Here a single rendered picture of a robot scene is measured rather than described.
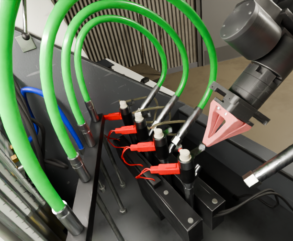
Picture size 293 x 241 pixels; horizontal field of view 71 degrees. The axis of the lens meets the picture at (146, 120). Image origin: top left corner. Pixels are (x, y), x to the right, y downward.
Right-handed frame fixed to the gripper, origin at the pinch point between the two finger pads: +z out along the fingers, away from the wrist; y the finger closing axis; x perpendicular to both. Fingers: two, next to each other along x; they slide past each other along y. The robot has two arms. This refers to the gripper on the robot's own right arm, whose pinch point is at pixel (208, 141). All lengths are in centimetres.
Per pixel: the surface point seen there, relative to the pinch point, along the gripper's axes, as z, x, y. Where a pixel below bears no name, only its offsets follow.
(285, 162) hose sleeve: -5.6, 11.3, -0.7
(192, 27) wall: -58, -258, -127
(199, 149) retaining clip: 1.9, 0.4, 0.9
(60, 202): 12.6, 6.6, 21.3
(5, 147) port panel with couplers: 25.6, -16.5, 28.4
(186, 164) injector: 4.5, 2.5, 3.5
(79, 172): 14.8, -1.6, 17.5
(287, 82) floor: -60, -144, -214
